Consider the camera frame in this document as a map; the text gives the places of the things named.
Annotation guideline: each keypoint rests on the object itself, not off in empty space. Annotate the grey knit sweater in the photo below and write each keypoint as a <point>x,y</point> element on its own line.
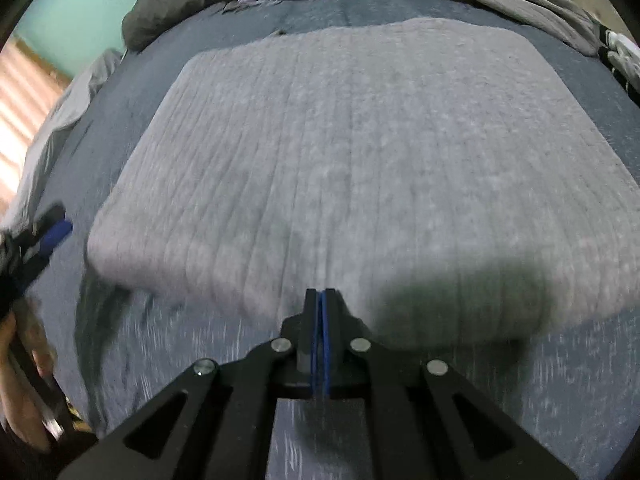
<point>350,160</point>

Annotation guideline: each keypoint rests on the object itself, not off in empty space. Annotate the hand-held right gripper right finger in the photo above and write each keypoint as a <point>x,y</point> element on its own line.
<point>327,350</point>

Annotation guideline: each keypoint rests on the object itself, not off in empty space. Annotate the light grey blanket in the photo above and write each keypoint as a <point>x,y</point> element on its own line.
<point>55,120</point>

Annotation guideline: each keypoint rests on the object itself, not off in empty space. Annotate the folded white garment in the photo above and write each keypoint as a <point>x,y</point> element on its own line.
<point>625,60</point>

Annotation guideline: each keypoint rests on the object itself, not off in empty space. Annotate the pink curtain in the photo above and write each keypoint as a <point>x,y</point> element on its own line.
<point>25,100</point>

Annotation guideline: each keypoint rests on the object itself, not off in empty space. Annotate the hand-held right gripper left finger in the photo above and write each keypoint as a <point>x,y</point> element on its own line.
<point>313,350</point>

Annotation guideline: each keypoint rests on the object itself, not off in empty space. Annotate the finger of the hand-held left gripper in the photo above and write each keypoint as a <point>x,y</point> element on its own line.
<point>52,235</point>

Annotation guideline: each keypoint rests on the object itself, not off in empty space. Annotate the blue-grey cloth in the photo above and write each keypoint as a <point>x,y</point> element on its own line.
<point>250,5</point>

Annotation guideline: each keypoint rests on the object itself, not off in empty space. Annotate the dark grey rolled duvet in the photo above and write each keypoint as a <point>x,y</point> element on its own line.
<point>165,10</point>

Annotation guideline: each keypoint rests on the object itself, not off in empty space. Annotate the person's left hand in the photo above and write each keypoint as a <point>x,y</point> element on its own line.
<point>20,405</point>

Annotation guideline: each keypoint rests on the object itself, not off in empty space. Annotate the person's black clothing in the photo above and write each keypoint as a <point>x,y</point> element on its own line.
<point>40,462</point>

